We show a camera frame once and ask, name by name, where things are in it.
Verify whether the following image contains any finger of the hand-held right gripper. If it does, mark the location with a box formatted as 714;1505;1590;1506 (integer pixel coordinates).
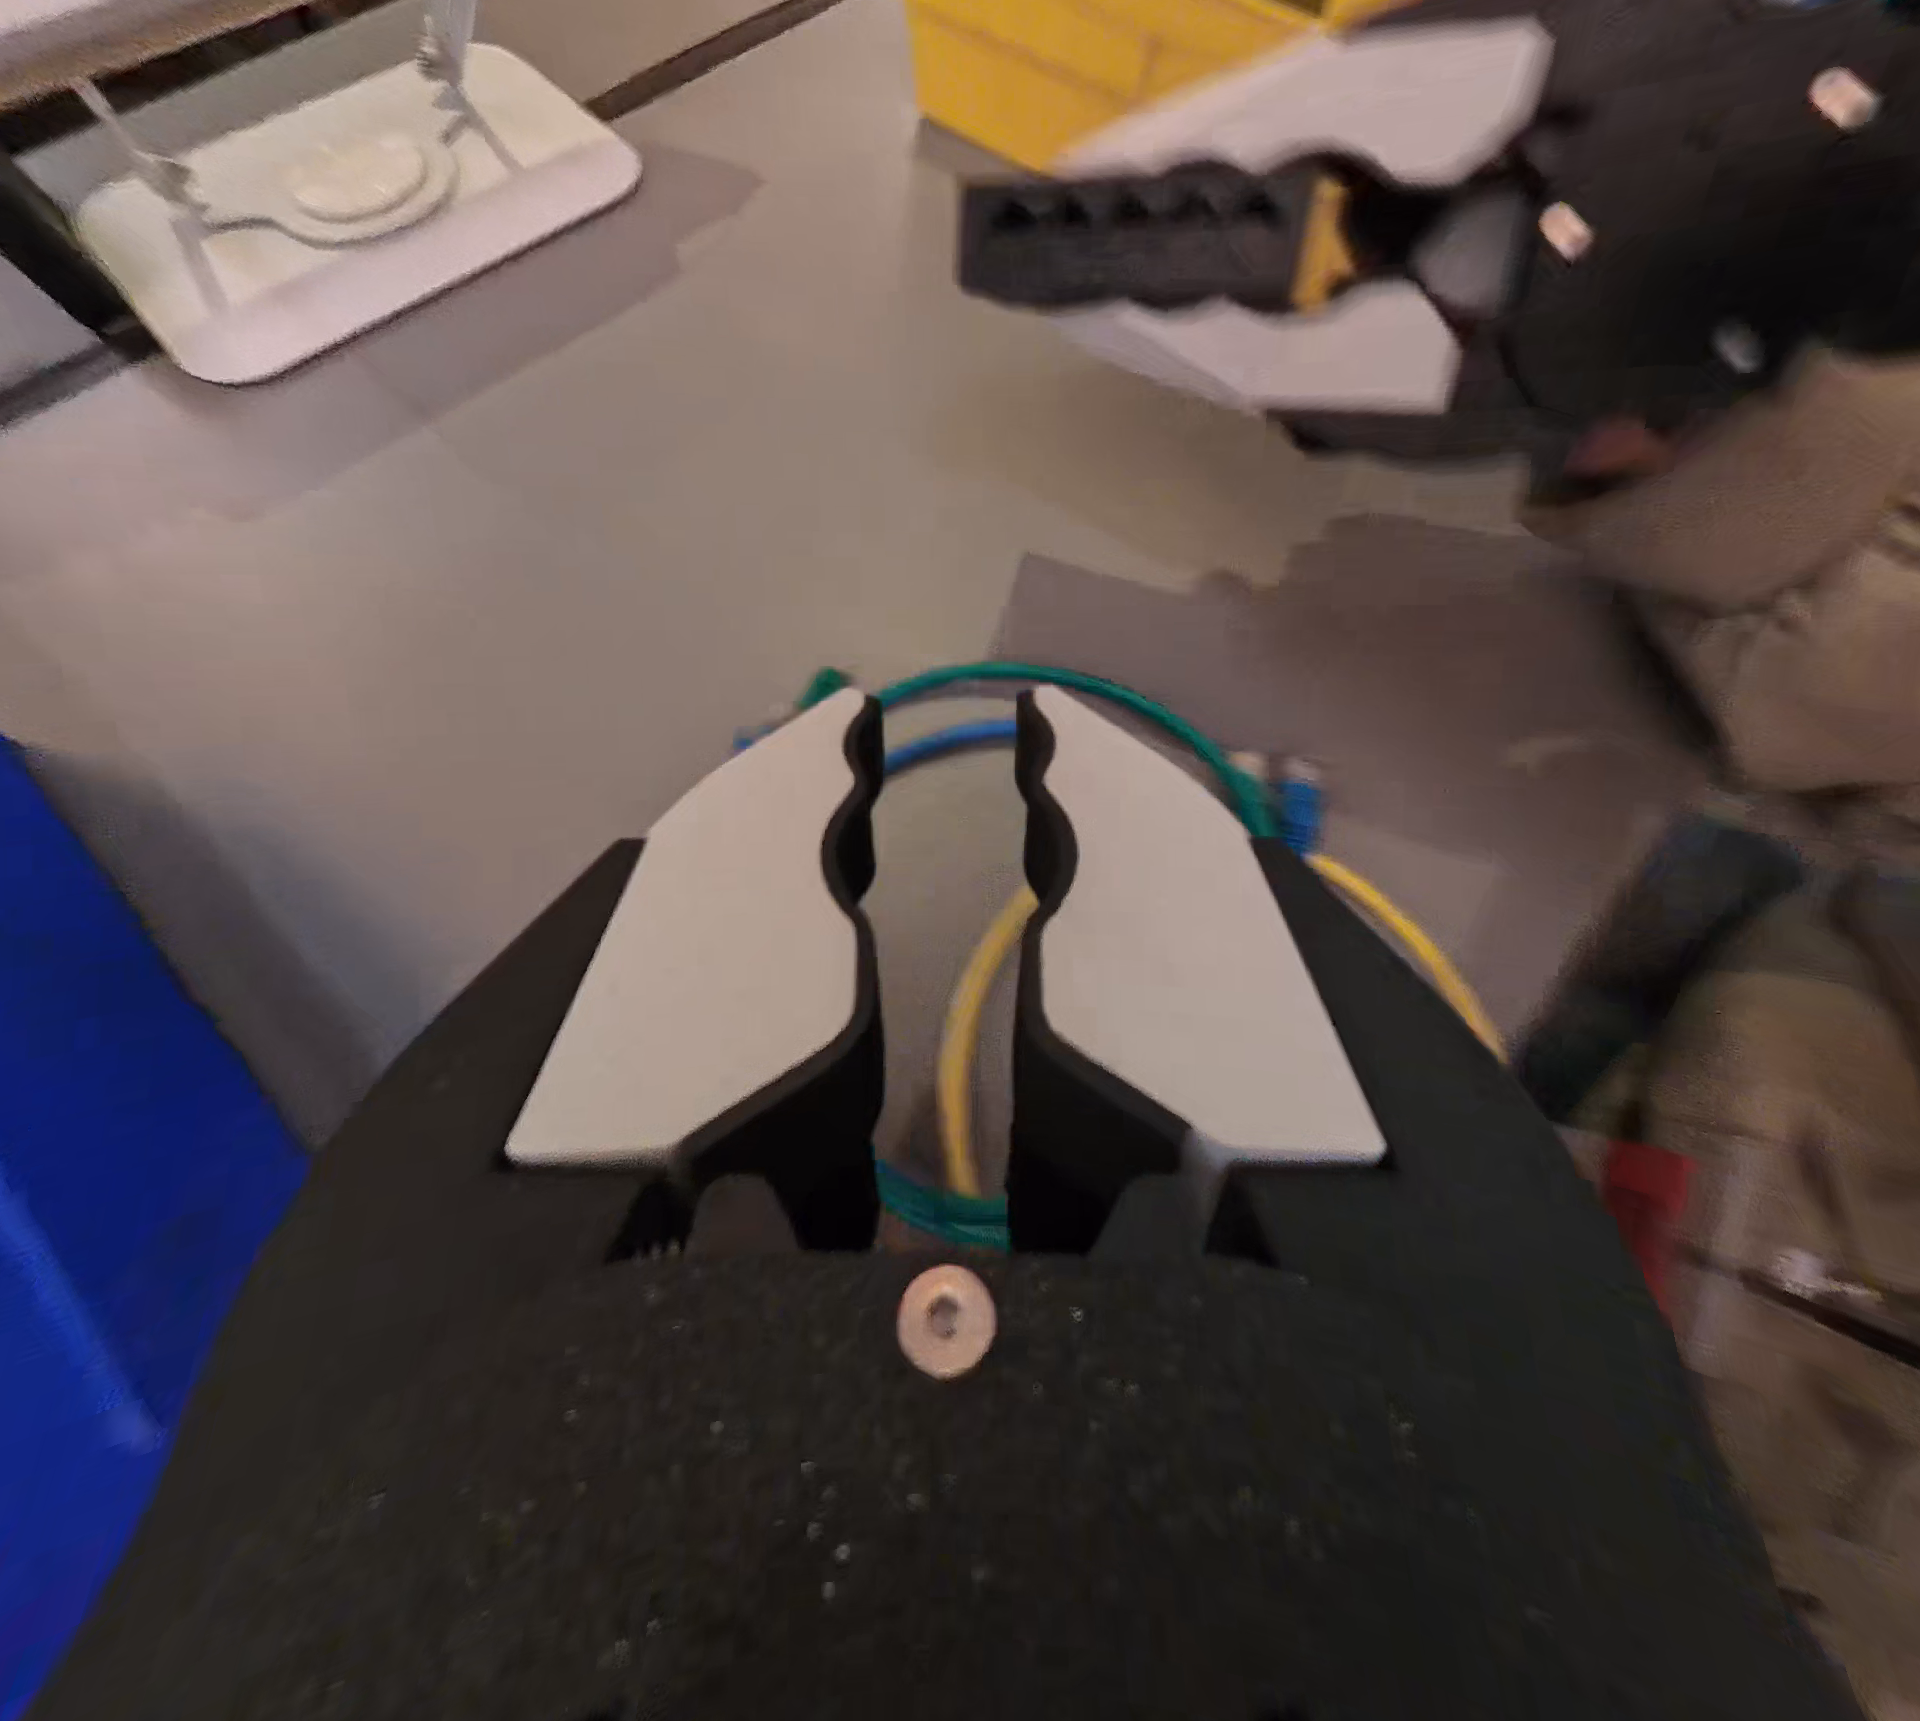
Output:
1050;276;1471;420
1050;16;1562;193

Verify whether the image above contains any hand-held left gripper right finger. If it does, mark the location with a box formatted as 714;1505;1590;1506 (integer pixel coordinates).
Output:
1008;681;1391;1256

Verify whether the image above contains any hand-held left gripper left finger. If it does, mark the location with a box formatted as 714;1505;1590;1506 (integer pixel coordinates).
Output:
500;685;885;1256

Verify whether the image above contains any black ethernet switch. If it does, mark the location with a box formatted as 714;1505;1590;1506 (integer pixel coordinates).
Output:
955;169;1356;316

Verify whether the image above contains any blue ethernet cable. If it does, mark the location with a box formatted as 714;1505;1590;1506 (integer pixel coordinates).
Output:
734;718;1332;853

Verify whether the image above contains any green ethernet cable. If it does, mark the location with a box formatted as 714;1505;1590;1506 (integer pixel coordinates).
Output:
794;661;1280;1254

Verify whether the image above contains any person's right hand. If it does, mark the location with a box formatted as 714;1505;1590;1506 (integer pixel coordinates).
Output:
1559;420;1670;487

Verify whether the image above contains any blue plastic bin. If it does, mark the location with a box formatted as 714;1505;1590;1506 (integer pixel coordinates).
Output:
0;730;313;1721

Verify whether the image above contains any yellow ethernet cable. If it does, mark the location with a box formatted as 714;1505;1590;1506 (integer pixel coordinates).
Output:
938;850;1507;1205

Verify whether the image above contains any white metal base plate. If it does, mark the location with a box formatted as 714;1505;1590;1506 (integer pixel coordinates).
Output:
72;0;647;388

